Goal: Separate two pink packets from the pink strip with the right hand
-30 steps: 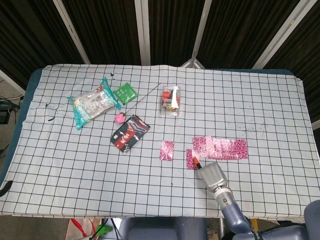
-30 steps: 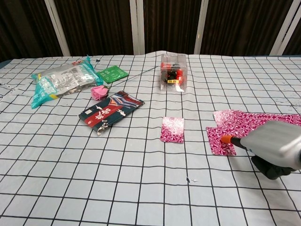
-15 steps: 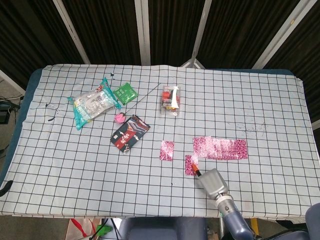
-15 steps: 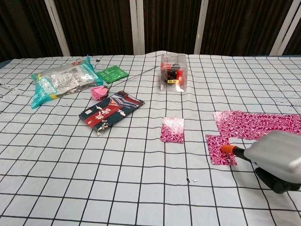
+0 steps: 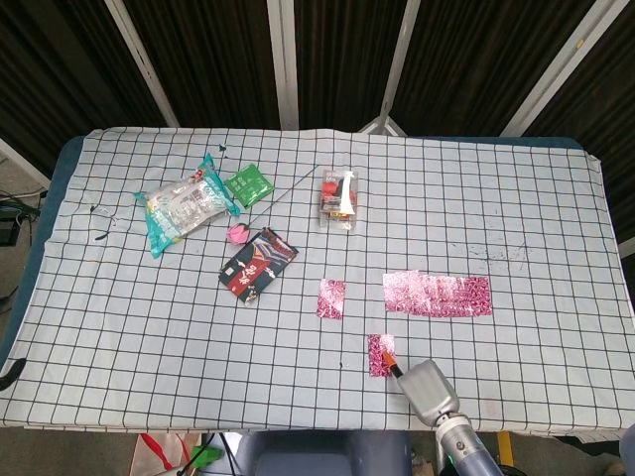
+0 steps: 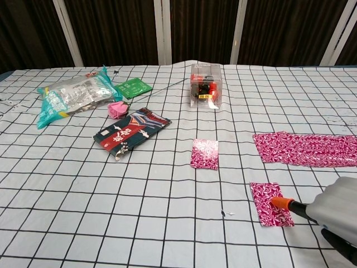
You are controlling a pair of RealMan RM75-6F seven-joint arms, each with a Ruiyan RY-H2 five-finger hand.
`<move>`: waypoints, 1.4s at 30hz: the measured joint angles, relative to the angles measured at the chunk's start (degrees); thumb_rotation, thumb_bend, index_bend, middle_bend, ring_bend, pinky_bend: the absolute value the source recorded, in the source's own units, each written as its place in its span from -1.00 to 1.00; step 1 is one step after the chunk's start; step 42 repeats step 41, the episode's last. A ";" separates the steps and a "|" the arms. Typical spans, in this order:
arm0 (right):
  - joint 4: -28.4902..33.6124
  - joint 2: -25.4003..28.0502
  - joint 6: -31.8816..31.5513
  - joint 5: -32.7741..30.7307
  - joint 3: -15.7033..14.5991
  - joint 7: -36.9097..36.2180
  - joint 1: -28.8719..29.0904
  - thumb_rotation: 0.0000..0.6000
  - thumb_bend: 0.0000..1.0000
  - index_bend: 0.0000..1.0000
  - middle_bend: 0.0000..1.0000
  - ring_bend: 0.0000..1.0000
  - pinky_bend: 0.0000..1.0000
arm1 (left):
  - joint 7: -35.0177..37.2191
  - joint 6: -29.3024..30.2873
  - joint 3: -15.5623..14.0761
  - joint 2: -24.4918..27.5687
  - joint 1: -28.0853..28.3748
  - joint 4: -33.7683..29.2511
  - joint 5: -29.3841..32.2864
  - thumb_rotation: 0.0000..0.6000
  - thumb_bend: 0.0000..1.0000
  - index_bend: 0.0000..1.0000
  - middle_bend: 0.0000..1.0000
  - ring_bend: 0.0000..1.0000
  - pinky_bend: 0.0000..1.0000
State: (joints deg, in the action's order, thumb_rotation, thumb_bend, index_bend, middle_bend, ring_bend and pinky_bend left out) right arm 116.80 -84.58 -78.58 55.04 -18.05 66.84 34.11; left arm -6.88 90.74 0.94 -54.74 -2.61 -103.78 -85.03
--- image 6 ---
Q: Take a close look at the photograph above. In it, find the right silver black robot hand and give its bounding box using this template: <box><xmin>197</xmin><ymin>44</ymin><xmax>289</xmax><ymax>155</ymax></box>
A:
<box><xmin>269</xmin><ymin>176</ymin><xmax>357</xmax><ymax>268</ymax></box>

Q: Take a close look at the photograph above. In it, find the small pink patterned cloth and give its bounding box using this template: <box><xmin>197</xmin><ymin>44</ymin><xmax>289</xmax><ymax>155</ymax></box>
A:
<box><xmin>249</xmin><ymin>181</ymin><xmax>295</xmax><ymax>228</ymax></box>

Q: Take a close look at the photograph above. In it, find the clear box with red toy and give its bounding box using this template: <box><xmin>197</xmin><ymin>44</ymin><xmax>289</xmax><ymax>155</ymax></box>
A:
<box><xmin>190</xmin><ymin>63</ymin><xmax>223</xmax><ymax>110</ymax></box>

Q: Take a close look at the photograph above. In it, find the dark packet with red print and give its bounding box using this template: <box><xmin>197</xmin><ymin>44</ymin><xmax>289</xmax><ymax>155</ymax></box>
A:
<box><xmin>93</xmin><ymin>107</ymin><xmax>172</xmax><ymax>162</ymax></box>

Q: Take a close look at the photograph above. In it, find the white black checkered tablecloth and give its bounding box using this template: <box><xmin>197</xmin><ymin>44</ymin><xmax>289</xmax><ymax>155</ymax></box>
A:
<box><xmin>0</xmin><ymin>60</ymin><xmax>357</xmax><ymax>268</ymax></box>

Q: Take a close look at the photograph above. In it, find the green sachet packet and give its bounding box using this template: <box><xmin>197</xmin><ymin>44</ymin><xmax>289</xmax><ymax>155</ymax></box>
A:
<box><xmin>114</xmin><ymin>77</ymin><xmax>153</xmax><ymax>99</ymax></box>

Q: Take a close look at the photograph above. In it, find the pink paper rose black stem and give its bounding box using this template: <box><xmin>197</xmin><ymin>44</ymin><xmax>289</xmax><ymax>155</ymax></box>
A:
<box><xmin>107</xmin><ymin>79</ymin><xmax>190</xmax><ymax>119</ymax></box>

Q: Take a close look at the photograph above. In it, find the teal silver snack bag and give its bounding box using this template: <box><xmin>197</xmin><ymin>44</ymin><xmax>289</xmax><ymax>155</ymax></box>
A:
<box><xmin>36</xmin><ymin>65</ymin><xmax>123</xmax><ymax>130</ymax></box>

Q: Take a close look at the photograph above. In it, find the white metal frame post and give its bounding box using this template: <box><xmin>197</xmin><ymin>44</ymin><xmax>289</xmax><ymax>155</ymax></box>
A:
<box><xmin>230</xmin><ymin>0</ymin><xmax>248</xmax><ymax>65</ymax></box>
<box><xmin>320</xmin><ymin>0</ymin><xmax>353</xmax><ymax>66</ymax></box>
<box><xmin>52</xmin><ymin>0</ymin><xmax>84</xmax><ymax>67</ymax></box>
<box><xmin>153</xmin><ymin>0</ymin><xmax>173</xmax><ymax>65</ymax></box>

